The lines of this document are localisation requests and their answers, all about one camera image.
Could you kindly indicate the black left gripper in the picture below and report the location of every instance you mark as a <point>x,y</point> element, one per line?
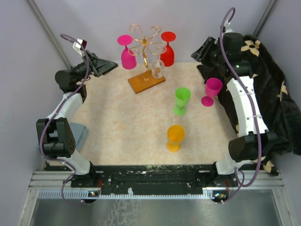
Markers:
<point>98,66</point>

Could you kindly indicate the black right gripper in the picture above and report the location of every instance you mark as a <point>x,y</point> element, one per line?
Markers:
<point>201,55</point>

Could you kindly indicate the magenta plastic wine glass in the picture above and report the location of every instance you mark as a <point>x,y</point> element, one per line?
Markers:
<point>128,59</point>

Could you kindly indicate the red plastic wine glass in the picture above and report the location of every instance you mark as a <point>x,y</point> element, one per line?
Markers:
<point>168,56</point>

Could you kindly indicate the clear wine glass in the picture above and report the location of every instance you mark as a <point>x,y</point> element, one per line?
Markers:
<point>158,65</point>

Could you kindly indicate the gold wire wine glass rack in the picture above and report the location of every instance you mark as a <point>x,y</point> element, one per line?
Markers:
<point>145,80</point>

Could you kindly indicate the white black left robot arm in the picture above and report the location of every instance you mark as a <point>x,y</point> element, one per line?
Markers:
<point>56,140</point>

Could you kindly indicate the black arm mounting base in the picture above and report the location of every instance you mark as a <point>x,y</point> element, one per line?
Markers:
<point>142,181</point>

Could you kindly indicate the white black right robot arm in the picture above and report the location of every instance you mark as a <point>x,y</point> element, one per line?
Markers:
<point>254,139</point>

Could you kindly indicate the green plastic wine glass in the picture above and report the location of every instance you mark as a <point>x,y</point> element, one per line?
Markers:
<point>182,97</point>

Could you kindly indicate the orange plastic wine glass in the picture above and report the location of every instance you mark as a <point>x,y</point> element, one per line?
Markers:
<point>175,136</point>

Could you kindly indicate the grey blue cloth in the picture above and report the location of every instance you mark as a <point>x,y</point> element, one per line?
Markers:
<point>80,133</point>

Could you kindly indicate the black floral blanket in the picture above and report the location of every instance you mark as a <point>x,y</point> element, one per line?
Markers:
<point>280,113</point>

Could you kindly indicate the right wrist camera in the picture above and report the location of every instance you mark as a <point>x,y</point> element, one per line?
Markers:
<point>226,27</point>

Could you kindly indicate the aluminium frame rail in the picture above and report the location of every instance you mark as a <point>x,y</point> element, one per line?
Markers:
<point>261,204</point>

